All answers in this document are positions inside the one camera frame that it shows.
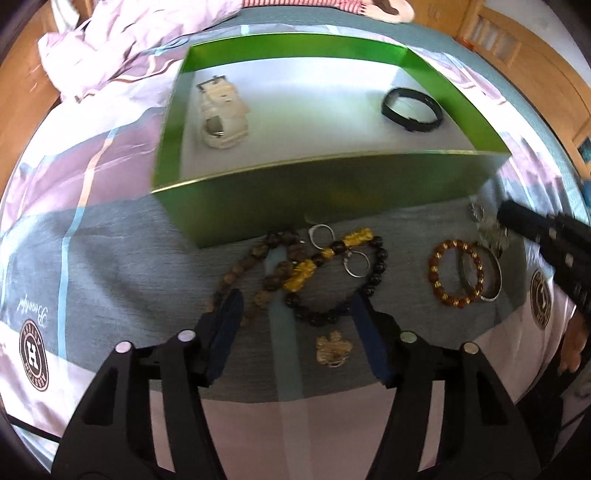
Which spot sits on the gold flower pendant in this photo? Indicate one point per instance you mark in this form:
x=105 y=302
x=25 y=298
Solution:
x=333 y=350

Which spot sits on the wooden bed headboard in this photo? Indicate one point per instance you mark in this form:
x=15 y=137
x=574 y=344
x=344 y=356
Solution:
x=545 y=78

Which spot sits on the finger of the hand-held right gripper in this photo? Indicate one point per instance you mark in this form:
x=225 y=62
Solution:
x=521 y=219

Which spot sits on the pink crumpled duvet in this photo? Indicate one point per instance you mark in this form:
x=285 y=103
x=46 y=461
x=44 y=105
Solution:
x=115 y=41

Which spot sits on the grey pink patterned bed sheet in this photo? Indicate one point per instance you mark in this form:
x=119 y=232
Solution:
x=115 y=258

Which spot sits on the red striped plush toy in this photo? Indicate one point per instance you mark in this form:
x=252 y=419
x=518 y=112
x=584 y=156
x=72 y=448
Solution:
x=351 y=5

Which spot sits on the wooden wardrobe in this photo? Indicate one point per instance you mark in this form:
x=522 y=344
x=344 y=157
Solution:
x=23 y=101

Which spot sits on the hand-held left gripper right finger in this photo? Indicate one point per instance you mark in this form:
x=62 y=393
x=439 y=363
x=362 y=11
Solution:
x=369 y=332

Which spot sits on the green cardboard box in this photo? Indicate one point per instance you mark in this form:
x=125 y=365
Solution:
x=300 y=194

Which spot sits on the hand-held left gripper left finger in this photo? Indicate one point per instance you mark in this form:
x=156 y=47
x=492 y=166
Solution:
x=226 y=323

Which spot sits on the white wrist watch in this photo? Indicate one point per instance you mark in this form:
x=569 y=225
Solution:
x=221 y=115

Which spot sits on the black wrist watch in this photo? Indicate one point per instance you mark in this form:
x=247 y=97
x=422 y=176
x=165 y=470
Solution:
x=390 y=113

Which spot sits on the person's right hand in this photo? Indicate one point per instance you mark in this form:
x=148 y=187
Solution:
x=572 y=348

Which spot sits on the silver bangle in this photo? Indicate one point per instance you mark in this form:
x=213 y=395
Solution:
x=496 y=277

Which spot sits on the thin silver hoop with clasp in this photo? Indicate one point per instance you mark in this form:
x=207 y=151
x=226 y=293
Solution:
x=349 y=254

